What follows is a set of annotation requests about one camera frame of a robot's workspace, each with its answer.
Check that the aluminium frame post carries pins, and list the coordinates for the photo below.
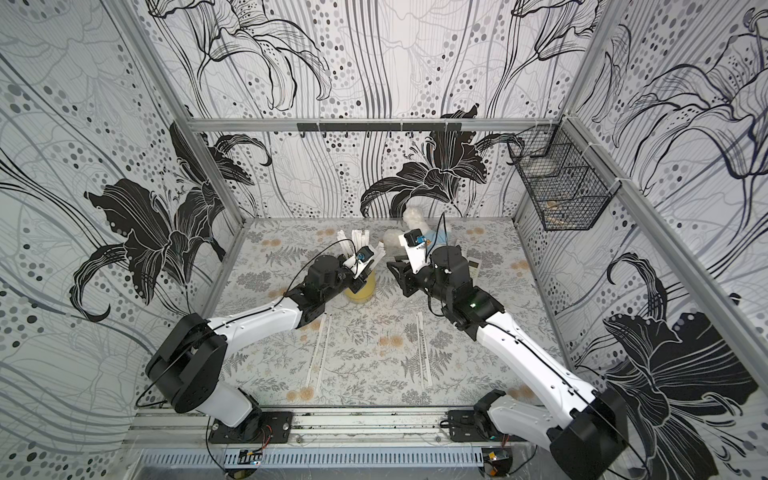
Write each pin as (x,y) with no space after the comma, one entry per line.
(128,24)

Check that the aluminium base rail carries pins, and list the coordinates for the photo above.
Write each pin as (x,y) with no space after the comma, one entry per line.
(311,425)

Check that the black wire basket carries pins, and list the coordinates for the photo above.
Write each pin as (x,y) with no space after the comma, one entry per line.
(566,191)

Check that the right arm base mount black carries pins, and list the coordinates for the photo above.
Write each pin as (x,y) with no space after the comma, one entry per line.
(474,425)

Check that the horizontal aluminium back bar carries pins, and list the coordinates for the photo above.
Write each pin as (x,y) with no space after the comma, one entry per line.
(364,125)

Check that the white slotted cable duct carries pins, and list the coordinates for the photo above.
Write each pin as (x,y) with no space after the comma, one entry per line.
(293,458)

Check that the white remote control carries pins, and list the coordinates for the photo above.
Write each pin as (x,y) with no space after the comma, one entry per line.
(474,267)

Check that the white plush bunny toy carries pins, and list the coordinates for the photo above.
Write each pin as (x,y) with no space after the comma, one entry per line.
(433,232)

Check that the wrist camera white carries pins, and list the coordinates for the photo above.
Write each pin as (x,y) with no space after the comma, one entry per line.
(360,263)
(415,244)

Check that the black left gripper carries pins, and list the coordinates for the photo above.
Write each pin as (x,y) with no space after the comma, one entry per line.
(356,284)

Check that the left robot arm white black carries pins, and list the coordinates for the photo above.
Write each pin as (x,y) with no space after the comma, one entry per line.
(187,366)

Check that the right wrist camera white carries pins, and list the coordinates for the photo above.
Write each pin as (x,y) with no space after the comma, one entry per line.
(415,244)

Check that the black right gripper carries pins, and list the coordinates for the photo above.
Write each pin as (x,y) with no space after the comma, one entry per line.
(402,273)

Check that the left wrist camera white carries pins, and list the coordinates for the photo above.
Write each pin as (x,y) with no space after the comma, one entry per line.
(360,263)

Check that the yellow metal cup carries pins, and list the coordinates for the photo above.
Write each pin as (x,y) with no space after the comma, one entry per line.
(365,293)

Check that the bundle of wrapped straws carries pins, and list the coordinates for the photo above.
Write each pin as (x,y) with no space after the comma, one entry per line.
(353,245)

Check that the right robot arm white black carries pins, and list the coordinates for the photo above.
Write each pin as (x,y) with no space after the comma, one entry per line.
(584,429)

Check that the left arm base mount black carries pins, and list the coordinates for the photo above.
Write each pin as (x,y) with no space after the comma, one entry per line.
(259,427)

